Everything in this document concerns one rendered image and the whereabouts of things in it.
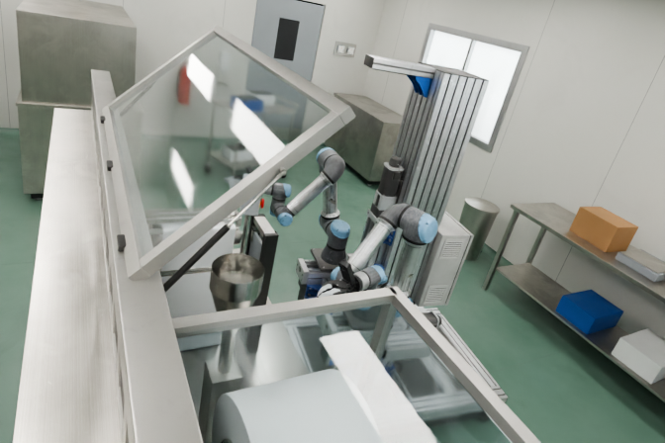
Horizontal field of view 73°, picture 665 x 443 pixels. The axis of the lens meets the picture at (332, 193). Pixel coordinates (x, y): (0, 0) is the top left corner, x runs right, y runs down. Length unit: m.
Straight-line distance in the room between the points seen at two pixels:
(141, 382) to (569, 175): 4.39
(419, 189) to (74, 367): 1.65
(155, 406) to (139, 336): 0.15
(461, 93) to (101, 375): 1.75
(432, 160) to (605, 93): 2.69
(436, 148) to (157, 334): 1.66
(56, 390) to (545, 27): 4.86
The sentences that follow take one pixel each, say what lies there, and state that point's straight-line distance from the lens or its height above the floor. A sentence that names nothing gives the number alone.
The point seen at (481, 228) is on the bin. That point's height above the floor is 0.40.
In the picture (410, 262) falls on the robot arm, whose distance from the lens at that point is 2.06.
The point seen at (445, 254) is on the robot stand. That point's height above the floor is 1.11.
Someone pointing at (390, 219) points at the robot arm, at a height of 1.39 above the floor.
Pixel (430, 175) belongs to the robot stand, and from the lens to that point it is 2.25.
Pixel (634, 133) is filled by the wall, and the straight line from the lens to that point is 4.52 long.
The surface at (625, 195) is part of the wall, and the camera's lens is 4.54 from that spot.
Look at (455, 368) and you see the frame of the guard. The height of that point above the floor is 1.59.
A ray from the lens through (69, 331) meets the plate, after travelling 1.20.
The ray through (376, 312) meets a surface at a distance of 1.09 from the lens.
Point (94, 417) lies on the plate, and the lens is 1.03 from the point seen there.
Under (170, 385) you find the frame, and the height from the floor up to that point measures 1.65.
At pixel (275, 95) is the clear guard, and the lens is 1.17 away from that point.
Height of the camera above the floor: 2.23
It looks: 23 degrees down
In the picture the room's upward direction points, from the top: 13 degrees clockwise
